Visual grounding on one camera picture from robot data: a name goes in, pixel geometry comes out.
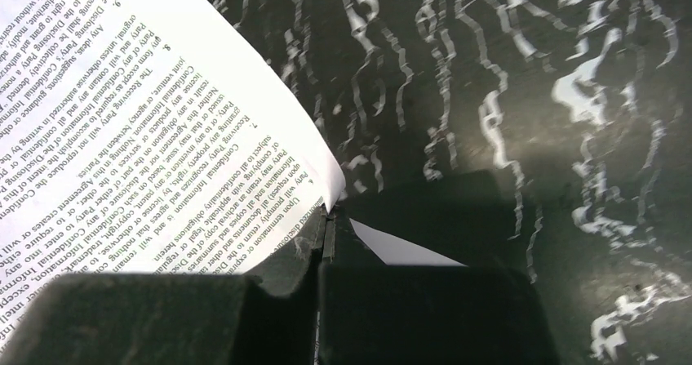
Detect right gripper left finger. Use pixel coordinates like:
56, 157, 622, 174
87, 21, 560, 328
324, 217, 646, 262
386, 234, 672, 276
1, 211, 327, 364

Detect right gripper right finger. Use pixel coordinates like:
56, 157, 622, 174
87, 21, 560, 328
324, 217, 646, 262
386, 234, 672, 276
317, 207, 560, 364

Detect printed white paper sheets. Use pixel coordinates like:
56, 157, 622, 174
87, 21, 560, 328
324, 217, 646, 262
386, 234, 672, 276
0, 0, 468, 347

